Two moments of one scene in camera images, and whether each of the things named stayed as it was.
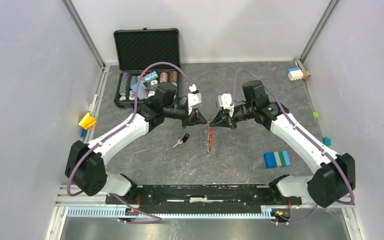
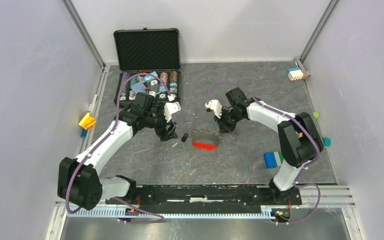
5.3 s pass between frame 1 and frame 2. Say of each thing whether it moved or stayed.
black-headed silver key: stayed
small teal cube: stayed
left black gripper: moved
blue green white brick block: stayed
